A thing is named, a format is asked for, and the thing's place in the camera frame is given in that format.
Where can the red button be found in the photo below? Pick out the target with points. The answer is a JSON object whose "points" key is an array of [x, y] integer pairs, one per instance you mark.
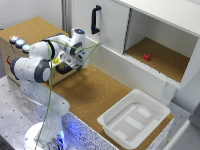
{"points": [[13, 39]]}

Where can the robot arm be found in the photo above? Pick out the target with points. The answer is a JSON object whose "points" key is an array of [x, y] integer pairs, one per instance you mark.
{"points": [[36, 70]]}

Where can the pink block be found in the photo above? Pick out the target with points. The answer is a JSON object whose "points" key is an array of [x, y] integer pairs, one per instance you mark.
{"points": [[146, 57]]}

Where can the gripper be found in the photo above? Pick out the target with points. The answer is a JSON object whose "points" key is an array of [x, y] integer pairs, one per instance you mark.
{"points": [[76, 58]]}

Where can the white plastic box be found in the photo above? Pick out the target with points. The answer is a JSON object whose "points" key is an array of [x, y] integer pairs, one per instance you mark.
{"points": [[133, 120]]}

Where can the white cabinet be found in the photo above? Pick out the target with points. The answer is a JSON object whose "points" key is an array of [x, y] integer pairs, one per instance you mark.
{"points": [[156, 20]]}

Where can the blue button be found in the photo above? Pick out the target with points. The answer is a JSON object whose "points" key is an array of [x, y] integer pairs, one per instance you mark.
{"points": [[20, 42]]}

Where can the white sliding door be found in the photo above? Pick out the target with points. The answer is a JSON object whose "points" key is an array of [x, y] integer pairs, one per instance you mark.
{"points": [[113, 23]]}

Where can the wooden drawer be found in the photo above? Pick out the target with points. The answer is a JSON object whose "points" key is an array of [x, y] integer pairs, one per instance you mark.
{"points": [[62, 78]]}

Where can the green button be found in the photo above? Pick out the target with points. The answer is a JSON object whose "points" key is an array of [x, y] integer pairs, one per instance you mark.
{"points": [[26, 48]]}

